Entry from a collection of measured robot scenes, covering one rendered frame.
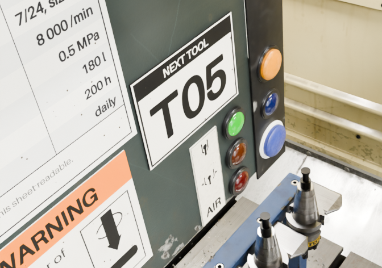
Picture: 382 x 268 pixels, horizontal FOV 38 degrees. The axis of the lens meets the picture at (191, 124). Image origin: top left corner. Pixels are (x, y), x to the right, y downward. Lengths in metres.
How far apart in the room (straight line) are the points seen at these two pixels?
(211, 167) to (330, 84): 1.01
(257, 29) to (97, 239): 0.19
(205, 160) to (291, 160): 1.19
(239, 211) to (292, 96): 0.34
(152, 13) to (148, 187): 0.12
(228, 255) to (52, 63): 0.66
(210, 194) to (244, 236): 0.48
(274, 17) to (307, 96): 1.05
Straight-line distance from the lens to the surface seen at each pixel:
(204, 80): 0.38
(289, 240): 0.93
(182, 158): 0.40
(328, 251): 1.32
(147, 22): 0.33
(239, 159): 0.45
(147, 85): 0.34
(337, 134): 1.51
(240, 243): 0.92
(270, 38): 0.44
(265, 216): 0.82
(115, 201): 0.36
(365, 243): 1.48
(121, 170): 0.35
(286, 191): 0.99
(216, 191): 0.45
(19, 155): 0.29
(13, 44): 0.27
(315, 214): 0.94
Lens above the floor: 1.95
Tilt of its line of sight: 39 degrees down
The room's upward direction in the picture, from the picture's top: 9 degrees counter-clockwise
